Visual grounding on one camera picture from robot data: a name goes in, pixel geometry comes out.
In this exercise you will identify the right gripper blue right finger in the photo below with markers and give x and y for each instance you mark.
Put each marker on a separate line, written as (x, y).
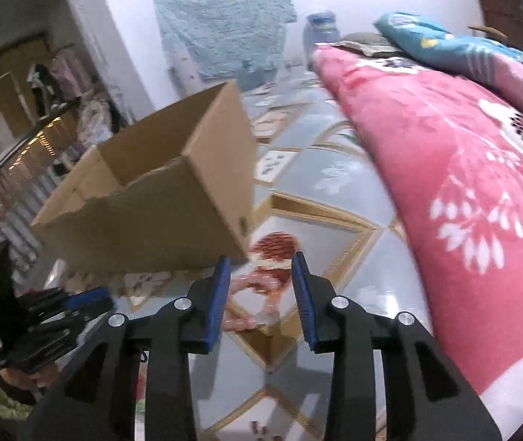
(305, 284)

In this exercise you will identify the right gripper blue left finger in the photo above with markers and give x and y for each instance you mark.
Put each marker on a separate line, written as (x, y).
(218, 293)

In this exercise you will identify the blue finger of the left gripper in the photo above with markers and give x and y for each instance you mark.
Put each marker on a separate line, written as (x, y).
(97, 298)

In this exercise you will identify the person left hand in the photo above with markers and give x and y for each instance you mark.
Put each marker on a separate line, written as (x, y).
(26, 381)

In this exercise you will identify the brown cardboard box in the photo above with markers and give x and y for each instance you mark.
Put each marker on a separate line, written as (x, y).
(174, 191)

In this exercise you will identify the pink floral blanket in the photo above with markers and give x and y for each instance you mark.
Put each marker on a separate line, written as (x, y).
(449, 153)

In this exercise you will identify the hanging clothes on rack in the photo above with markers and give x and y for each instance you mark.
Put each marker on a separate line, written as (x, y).
(64, 78)

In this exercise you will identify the blue water dispenser bottle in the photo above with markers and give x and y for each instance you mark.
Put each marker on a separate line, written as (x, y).
(319, 28)

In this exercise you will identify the teal patterned pillow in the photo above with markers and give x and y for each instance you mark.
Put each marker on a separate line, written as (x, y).
(428, 42)

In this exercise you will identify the teal floral wall cloth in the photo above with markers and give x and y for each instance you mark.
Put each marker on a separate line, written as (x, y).
(221, 34)

